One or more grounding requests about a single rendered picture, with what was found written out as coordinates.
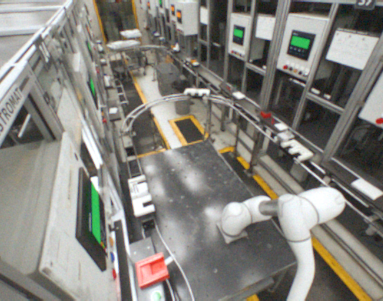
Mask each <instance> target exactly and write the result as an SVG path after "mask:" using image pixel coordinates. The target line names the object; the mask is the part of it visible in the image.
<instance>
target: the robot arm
mask: <svg viewBox="0 0 383 301"><path fill-rule="evenodd" d="M344 207H345V199H344V197H343V196H342V195H341V193H340V192H338V191H337V190H336V189H334V188H315V189H312V190H310V191H305V192H302V193H300V194H298V195H297V196H296V195H290V194H286V195H282V196H281V197H280V198H279V199H273V200H271V199H270V198H268V197H266V196H258V197H255V198H251V199H249V200H247V201H243V202H242V203H241V204H239V203H237V202H232V203H231V204H228V205H226V207H225V208H224V211H223V213H222V220H221V221H218V222H217V223H216V226H217V227H218V228H219V230H220V232H221V233H222V236H223V237H224V240H225V243H226V244H229V243H230V242H232V241H235V240H237V239H239V238H241V237H247V232H246V231H245V230H244V228H245V227H246V226H247V225H249V224H251V223H253V222H256V221H264V220H267V219H270V218H271V217H272V216H278V219H279V222H280V225H281V228H282V230H283V233H284V235H285V238H286V239H287V242H288V243H289V245H290V247H291V250H292V251H293V253H294V255H295V257H296V260H297V264H298V268H297V274H296V276H295V279H294V283H293V285H292V287H291V289H290V294H289V295H288V299H287V301H304V300H305V297H306V295H307V293H308V290H309V287H310V286H311V283H312V280H313V276H314V272H315V267H314V260H313V248H312V243H311V235H310V231H309V229H311V227H314V226H315V225H316V224H322V223H324V222H326V221H328V220H331V219H332V218H334V217H335V216H338V215H339V214H340V213H341V212H342V210H343V208H344Z"/></svg>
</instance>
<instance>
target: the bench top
mask: <svg viewBox="0 0 383 301"><path fill-rule="evenodd" d="M163 153H164V155H163ZM138 162H139V163H140V167H141V172H142V174H143V175H145V179H146V180H145V183H147V185H148V193H149V194H150V195H151V199H152V201H151V203H152V204H153V207H154V209H155V211H153V213H154V216H155V218H156V224H157V227H158V229H159V232H160V234H161V236H162V237H163V240H164V241H165V243H166V245H167V247H168V248H169V249H170V250H171V253H172V254H174V256H176V260H177V261H178V264H179V265H180V267H181V268H182V270H183V272H184V274H185V275H186V278H187V280H188V281H189V286H190V287H191V290H192V293H193V295H194V299H195V301H221V300H223V299H226V298H228V297H229V296H231V295H234V294H236V293H237V292H239V291H241V290H244V289H245V288H247V287H250V286H252V285H253V284H255V283H257V282H260V281H261V280H263V279H266V278H268V277H269V276H271V275H273V274H276V273H277V272H279V271H282V270H284V269H285V268H287V267H290V266H292V265H293V264H297V260H296V257H295V255H294V253H293V251H292V250H291V247H290V245H289V243H288V242H287V239H286V238H285V235H284V234H283V233H282V231H281V230H279V228H278V226H277V225H276V224H275V223H274V221H273V220H272V219H271V218H270V219H267V220H264V221H256V222H253V223H251V224H249V225H247V226H246V227H245V228H244V230H245V231H246V232H247V236H243V237H241V238H239V239H237V240H235V241H232V242H230V243H229V244H226V243H225V240H224V237H223V236H222V233H221V232H220V230H219V228H218V227H217V226H216V223H217V222H218V221H221V220H222V213H223V211H224V208H225V207H226V205H228V204H231V203H232V202H237V203H239V204H241V203H242V202H243V201H247V200H249V199H251V198H254V196H253V195H252V194H251V193H250V190H248V188H247V187H246V185H245V184H244V183H243V182H242V181H241V180H240V178H238V175H237V174H236V173H235V172H234V171H233V169H232V168H231V167H230V165H229V164H228V163H227V161H226V160H225V159H224V158H223V157H222V155H221V154H220V153H219V151H218V150H217V149H216V148H215V146H214V145H213V144H212V142H211V141H210V140H209V139H207V140H203V141H200V142H196V143H192V144H190V145H183V146H181V147H178V148H175V149H174V148H172V149H170V150H165V151H164V152H160V153H154V154H152V155H149V156H143V157H141V158H138ZM120 170H121V173H122V174H121V177H122V181H123V187H124V190H125V198H126V204H127V207H128V217H129V222H130V225H131V231H132V238H133V243H136V242H138V241H141V240H143V235H142V233H141V228H140V221H139V218H138V217H136V215H135V211H134V208H133V200H132V197H131V191H130V189H129V182H128V180H129V179H130V178H129V171H128V167H127V163H126V162H122V163H120ZM185 177H186V178H185ZM144 236H145V238H148V237H151V240H152V243H153V247H154V250H155V254H158V253H160V252H163V256H164V260H166V259H168V258H169V257H170V256H171V255H170V253H169V252H168V251H167V249H166V247H165V246H164V244H163V242H162V240H161V239H160V237H159V234H158V232H157V230H156V229H151V230H148V231H146V232H144ZM281 239H282V240H283V241H282V242H281V241H280V240H281ZM278 260H280V262H279V261H278ZM166 268H167V271H168V273H169V278H168V279H167V280H168V281H169V284H170V286H171V289H172V291H173V293H174V298H175V300H176V301H192V297H191V295H190V293H189V288H188V286H187V285H186V281H185V279H184V277H183V276H182V274H181V271H180V269H179V268H178V266H177V264H176V263H175V261H174V260H173V261H171V262H170V263H169V264H167V265H166Z"/></svg>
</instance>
